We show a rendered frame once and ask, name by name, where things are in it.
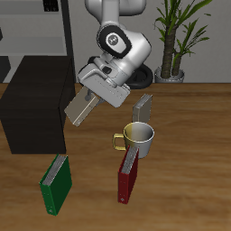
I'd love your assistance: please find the grey shelf unit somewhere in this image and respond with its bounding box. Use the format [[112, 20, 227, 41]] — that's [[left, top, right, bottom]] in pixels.
[[0, 0, 77, 84]]

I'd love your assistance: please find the green book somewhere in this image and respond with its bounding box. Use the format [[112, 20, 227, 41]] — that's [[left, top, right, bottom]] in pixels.
[[39, 153, 73, 217]]

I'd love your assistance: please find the tan yellow book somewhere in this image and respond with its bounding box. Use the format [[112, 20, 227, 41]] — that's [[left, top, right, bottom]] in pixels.
[[132, 93, 153, 125], [63, 87, 102, 127]]

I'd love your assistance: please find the black box on shelf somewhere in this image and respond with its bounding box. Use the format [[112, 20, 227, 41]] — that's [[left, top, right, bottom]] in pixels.
[[42, 0, 60, 13]]

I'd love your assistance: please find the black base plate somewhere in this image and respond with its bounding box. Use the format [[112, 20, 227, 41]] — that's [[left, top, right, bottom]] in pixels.
[[87, 55, 154, 90]]

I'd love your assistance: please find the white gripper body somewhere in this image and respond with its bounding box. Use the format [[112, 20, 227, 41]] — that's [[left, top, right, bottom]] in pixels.
[[78, 64, 131, 109]]

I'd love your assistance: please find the red book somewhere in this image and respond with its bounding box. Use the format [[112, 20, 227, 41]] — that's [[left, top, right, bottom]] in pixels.
[[116, 144, 141, 206]]

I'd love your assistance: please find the green pot plant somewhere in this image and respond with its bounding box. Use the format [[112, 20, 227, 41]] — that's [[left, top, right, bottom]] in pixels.
[[153, 0, 213, 85]]

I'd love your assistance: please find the yellow and white mug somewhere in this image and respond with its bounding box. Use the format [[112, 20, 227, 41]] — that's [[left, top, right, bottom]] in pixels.
[[112, 121, 156, 160]]

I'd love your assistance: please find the dark brown desk caddy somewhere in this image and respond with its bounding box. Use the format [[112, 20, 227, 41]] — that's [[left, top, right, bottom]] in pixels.
[[0, 55, 77, 155]]

